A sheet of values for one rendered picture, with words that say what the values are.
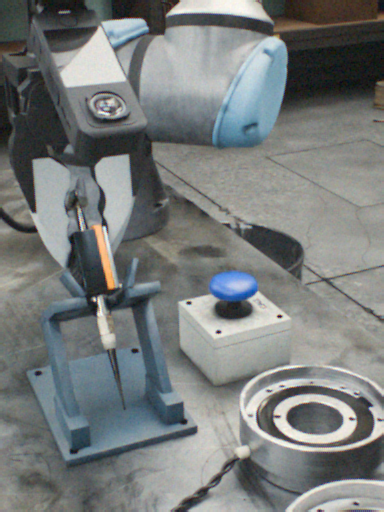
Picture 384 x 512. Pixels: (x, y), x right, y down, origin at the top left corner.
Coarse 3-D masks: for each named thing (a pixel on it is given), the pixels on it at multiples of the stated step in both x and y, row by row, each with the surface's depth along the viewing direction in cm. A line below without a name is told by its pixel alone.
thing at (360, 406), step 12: (276, 396) 60; (288, 396) 60; (336, 396) 60; (348, 396) 60; (264, 408) 59; (360, 408) 59; (264, 420) 58; (360, 420) 58; (372, 420) 58; (276, 432) 57; (360, 432) 56; (300, 444) 55; (312, 444) 55; (324, 444) 55; (336, 444) 55; (348, 444) 55
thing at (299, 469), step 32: (256, 384) 60; (288, 384) 62; (320, 384) 62; (352, 384) 61; (288, 416) 59; (320, 416) 60; (352, 416) 58; (256, 448) 55; (288, 448) 53; (320, 448) 53; (352, 448) 53; (288, 480) 55; (320, 480) 54
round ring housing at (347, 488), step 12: (348, 480) 50; (360, 480) 50; (372, 480) 50; (312, 492) 49; (324, 492) 50; (336, 492) 50; (348, 492) 50; (360, 492) 50; (372, 492) 50; (300, 504) 49; (312, 504) 49; (324, 504) 50; (336, 504) 50; (348, 504) 50; (360, 504) 50; (372, 504) 50
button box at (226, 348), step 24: (192, 312) 69; (216, 312) 69; (240, 312) 68; (264, 312) 69; (192, 336) 69; (216, 336) 65; (240, 336) 66; (264, 336) 67; (288, 336) 68; (192, 360) 71; (216, 360) 66; (240, 360) 67; (264, 360) 68; (288, 360) 69; (216, 384) 67
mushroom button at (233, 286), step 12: (216, 276) 69; (228, 276) 68; (240, 276) 68; (252, 276) 69; (216, 288) 67; (228, 288) 67; (240, 288) 67; (252, 288) 67; (228, 300) 67; (240, 300) 69
